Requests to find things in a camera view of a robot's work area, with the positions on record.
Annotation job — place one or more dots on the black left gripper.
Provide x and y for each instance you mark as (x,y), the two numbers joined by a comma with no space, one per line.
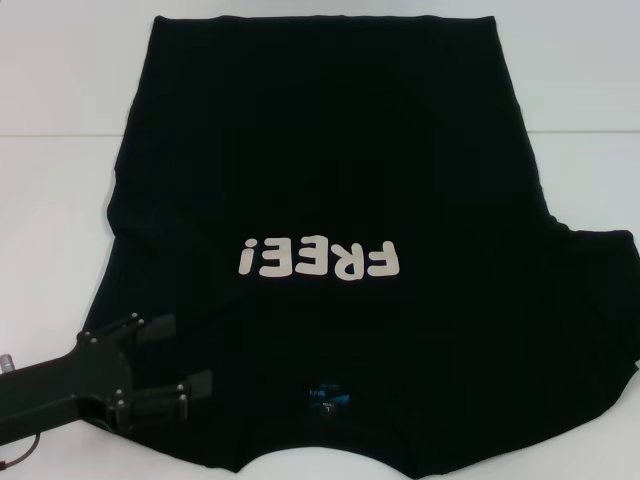
(80,380)

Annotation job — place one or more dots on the black shirt with FREE print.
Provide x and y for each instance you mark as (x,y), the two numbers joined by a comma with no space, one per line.
(330,175)

